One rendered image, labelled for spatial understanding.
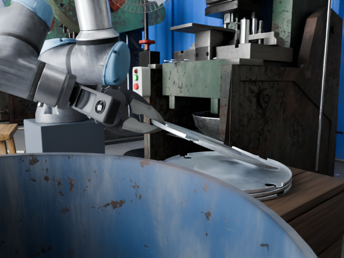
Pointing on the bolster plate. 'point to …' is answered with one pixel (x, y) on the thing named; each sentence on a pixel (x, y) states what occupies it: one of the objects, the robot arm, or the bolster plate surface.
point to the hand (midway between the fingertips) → (160, 125)
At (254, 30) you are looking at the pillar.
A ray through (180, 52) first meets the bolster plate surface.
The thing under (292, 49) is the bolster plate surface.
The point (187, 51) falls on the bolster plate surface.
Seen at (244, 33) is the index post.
